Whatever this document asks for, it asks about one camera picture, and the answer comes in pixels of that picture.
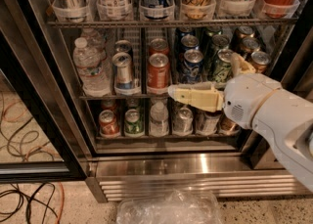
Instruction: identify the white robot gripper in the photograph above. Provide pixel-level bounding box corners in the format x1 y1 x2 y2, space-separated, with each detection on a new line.
168 52 282 129

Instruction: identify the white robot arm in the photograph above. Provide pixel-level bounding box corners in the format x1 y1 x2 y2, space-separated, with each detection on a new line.
168 53 313 191

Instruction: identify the front green soda can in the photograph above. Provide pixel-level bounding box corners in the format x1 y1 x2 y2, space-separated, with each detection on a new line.
208 49 233 83

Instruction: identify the green soda can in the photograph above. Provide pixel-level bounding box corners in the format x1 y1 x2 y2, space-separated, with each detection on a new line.
208 49 233 83
205 34 231 58

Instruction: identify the front blue pepsi can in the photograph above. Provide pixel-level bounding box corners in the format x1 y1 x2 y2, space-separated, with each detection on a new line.
179 49 203 84

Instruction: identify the middle green soda can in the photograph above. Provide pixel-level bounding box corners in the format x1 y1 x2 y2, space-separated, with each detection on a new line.
205 34 231 58

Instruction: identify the front brown soda can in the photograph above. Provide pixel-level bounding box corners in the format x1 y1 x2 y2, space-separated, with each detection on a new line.
249 51 271 73

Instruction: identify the brown soda can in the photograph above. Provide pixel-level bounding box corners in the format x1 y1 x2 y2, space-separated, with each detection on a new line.
238 37 261 59
233 25 255 43
249 51 271 73

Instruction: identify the juice bottle bottom shelf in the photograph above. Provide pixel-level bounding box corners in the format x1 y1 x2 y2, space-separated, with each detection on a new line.
196 112 221 136

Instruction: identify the middle brown soda can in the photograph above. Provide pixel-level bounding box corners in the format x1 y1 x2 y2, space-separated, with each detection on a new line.
238 37 261 59

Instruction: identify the brown can bottom shelf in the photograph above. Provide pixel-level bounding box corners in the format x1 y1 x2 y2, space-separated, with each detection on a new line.
219 114 240 135

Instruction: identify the middle blue pepsi can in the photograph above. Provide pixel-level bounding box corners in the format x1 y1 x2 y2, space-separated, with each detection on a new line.
179 34 200 53

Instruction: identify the rear brown soda can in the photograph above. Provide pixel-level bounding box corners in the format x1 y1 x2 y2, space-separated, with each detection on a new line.
233 25 255 43

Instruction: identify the silver can bottom shelf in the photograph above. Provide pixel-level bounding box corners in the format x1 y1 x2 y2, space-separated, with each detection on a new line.
173 107 193 135

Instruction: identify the front orange soda can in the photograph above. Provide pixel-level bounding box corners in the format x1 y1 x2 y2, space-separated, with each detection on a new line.
148 53 170 89

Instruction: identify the orange soda can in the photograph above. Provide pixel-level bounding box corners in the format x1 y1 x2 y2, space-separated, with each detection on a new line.
149 38 169 55
148 53 170 89

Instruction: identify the rear orange soda can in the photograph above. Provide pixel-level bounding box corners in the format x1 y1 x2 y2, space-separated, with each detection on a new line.
149 38 169 55

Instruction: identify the water bottle bottom shelf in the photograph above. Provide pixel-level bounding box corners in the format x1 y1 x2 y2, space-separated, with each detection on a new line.
150 102 169 137

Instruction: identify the water bottle shelf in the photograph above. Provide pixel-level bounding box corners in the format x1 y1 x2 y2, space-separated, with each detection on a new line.
150 102 169 137
81 28 107 61
72 37 111 97

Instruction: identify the front silver red bull can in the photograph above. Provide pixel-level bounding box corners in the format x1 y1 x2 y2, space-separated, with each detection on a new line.
112 52 134 89

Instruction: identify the silver red bull can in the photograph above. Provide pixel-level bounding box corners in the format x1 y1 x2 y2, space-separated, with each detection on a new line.
112 52 134 89
114 40 133 56

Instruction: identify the green can bottom shelf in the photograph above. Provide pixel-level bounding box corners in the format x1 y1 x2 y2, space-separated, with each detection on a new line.
124 109 144 135

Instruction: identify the rear silver red bull can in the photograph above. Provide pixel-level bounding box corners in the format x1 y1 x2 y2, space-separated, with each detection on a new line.
114 40 133 56

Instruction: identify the red can bottom shelf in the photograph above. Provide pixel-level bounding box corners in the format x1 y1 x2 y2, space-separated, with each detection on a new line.
99 110 119 135

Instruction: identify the front water bottle middle shelf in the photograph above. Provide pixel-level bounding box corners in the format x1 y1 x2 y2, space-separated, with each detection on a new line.
72 37 111 97

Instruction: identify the rear water bottle middle shelf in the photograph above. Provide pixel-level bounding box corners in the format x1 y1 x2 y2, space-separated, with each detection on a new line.
81 28 107 61

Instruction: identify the stainless steel fridge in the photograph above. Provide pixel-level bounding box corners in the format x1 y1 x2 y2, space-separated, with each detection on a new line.
0 0 312 202

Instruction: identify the left glass fridge door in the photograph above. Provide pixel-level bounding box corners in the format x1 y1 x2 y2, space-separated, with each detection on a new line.
0 30 86 184

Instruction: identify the clear plastic container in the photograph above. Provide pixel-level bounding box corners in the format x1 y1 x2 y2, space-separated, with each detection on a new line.
116 190 223 224

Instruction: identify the orange cable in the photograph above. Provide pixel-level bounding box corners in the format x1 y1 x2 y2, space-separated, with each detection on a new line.
53 182 66 224

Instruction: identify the black cable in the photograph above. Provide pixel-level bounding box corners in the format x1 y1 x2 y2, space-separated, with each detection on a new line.
0 182 60 224

